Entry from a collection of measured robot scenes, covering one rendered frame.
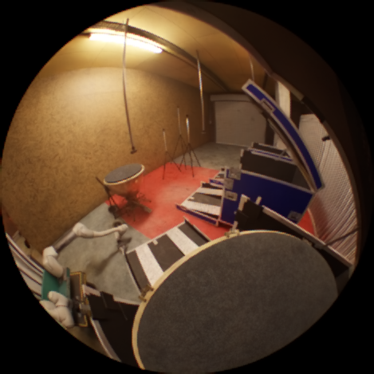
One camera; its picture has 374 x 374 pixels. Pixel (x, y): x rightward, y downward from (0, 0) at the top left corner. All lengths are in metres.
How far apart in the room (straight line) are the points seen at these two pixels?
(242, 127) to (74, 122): 7.01
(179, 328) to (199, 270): 0.22
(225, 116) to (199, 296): 7.20
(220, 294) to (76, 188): 2.78
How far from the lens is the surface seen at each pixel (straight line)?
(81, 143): 2.74
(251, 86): 1.10
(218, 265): 0.45
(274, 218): 0.76
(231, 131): 7.15
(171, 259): 1.51
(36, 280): 1.62
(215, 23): 0.37
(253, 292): 0.46
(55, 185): 2.78
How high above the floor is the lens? 1.40
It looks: 32 degrees down
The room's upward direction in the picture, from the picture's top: 5 degrees counter-clockwise
